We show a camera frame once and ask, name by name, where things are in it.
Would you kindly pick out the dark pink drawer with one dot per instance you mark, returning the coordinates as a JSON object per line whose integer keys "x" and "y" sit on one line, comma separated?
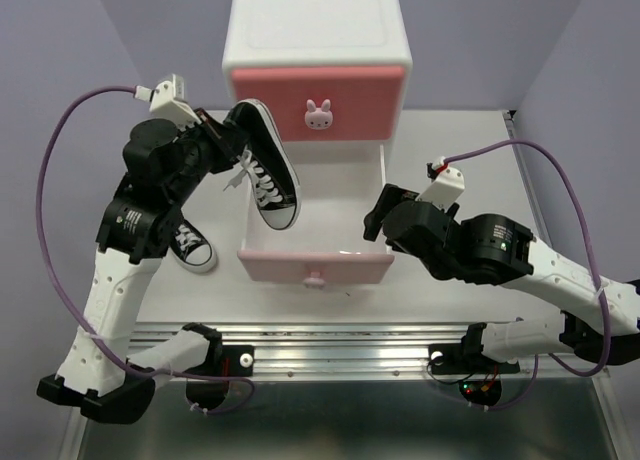
{"x": 337, "y": 103}

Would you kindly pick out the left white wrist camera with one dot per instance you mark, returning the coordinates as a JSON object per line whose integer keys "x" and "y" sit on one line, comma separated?
{"x": 167, "y": 100}

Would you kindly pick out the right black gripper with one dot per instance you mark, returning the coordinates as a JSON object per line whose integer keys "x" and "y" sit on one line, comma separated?
{"x": 390, "y": 196}

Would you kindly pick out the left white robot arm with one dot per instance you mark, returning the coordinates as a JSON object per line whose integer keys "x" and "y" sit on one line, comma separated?
{"x": 98, "y": 377}

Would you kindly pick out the black canvas sneaker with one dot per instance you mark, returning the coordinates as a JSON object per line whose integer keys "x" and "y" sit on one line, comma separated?
{"x": 192, "y": 250}
{"x": 274, "y": 182}

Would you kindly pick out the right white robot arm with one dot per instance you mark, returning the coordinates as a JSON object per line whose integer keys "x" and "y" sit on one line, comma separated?
{"x": 595, "y": 320}

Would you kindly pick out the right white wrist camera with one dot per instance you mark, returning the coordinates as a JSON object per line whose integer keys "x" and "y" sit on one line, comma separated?
{"x": 447, "y": 184}

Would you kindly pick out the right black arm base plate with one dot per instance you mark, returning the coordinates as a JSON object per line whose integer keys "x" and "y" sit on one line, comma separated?
{"x": 449, "y": 359}

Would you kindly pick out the light pink drawer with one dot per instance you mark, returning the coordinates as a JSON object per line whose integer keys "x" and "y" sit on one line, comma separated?
{"x": 339, "y": 184}

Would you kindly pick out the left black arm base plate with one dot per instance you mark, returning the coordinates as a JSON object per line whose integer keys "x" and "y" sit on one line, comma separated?
{"x": 235, "y": 362}

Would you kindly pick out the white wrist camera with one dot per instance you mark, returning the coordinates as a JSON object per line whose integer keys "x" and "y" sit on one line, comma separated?
{"x": 167, "y": 100}
{"x": 447, "y": 184}

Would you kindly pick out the aluminium mounting rail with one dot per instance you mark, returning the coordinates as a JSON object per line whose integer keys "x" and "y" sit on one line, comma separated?
{"x": 339, "y": 352}

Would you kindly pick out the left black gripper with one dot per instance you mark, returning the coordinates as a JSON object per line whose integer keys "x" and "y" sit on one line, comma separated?
{"x": 226, "y": 140}

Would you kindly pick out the white shoe cabinet body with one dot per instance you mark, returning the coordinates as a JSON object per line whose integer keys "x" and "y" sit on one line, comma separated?
{"x": 316, "y": 33}

